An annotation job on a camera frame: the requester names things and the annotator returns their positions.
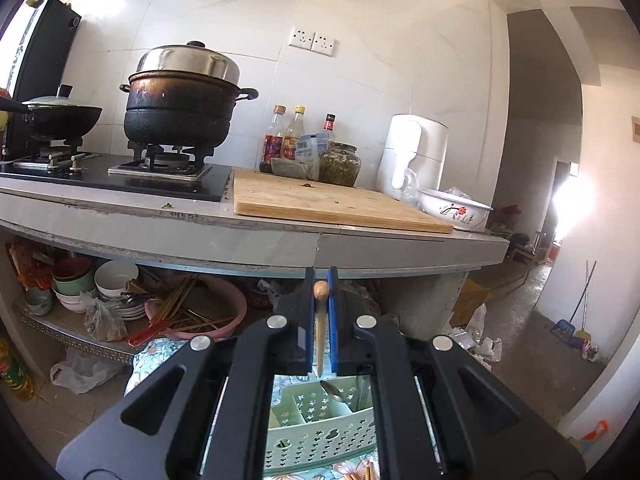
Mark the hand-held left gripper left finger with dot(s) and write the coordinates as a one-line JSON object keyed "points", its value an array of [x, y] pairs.
{"points": [[310, 320]]}

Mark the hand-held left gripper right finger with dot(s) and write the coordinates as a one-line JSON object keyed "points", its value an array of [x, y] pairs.
{"points": [[332, 320]]}

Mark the metal spoon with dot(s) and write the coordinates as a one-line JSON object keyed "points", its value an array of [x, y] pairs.
{"points": [[334, 392]]}

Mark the green star-cutout utensil holder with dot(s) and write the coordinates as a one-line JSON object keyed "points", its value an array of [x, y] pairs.
{"points": [[320, 430]]}

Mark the bundle of wooden chopsticks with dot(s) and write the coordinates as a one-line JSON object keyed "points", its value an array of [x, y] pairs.
{"points": [[367, 472]]}

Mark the pink plastic basin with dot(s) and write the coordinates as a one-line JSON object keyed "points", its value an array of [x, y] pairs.
{"points": [[225, 300]]}

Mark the grey kitchen counter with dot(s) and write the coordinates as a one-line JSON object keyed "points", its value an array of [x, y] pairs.
{"points": [[250, 245]]}

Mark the wooden cutting board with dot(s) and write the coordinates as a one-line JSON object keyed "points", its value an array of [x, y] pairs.
{"points": [[325, 205]]}

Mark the bunch of long kitchen chopsticks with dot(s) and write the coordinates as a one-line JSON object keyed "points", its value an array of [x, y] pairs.
{"points": [[175, 305]]}

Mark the cardboard box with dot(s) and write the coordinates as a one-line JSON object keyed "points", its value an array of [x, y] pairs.
{"points": [[470, 300]]}

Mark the crumpled plastic bags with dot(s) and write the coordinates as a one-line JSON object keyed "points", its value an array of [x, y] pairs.
{"points": [[480, 345]]}

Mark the turquoise floral blanket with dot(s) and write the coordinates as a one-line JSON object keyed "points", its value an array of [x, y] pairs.
{"points": [[155, 360]]}

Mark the white floral enamel bowl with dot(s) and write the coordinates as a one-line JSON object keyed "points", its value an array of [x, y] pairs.
{"points": [[455, 212]]}

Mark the black gas stove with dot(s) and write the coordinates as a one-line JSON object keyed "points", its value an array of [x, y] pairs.
{"points": [[220, 180]]}

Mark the blue and white packet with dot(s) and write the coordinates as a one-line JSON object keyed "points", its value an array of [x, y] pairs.
{"points": [[309, 152]]}

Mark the dark soy sauce bottle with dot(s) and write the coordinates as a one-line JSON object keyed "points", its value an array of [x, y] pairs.
{"points": [[272, 145]]}

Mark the stack of plates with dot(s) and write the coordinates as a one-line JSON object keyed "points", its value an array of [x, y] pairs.
{"points": [[127, 310]]}

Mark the yellow-capped vinegar bottle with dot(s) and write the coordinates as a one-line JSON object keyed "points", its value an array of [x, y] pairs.
{"points": [[294, 135]]}

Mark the white air fryer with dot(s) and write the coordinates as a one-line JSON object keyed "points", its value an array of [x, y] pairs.
{"points": [[415, 150]]}

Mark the red-capped sauce bottle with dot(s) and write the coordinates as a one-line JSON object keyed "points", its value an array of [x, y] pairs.
{"points": [[329, 125]]}

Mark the blue dustpan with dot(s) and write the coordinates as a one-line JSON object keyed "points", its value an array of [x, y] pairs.
{"points": [[562, 329]]}

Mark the white plastic bag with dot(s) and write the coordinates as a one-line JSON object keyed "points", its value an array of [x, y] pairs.
{"points": [[85, 372]]}

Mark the stack of bowls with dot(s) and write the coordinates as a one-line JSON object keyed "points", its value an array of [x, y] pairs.
{"points": [[75, 285]]}

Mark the metal shelf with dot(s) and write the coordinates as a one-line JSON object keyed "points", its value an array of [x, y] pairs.
{"points": [[65, 340]]}

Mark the black pot with steel steamer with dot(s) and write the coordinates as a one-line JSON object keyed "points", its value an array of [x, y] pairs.
{"points": [[180, 110]]}

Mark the broom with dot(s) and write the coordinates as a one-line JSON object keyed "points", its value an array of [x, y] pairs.
{"points": [[582, 310]]}

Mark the light blue bowl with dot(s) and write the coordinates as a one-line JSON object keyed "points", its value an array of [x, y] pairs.
{"points": [[37, 302]]}

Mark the orange plastic toy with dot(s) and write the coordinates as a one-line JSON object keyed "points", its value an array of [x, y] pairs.
{"points": [[597, 432]]}

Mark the yellow cooking oil bottle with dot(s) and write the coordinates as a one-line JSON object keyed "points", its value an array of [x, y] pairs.
{"points": [[15, 375]]}

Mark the black wok with lid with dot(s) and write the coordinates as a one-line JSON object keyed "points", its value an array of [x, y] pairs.
{"points": [[60, 120]]}

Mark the black kitchen appliance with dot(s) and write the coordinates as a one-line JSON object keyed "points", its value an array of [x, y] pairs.
{"points": [[45, 60]]}

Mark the white wall socket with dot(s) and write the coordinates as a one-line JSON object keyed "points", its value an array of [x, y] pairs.
{"points": [[324, 45], [301, 39]]}

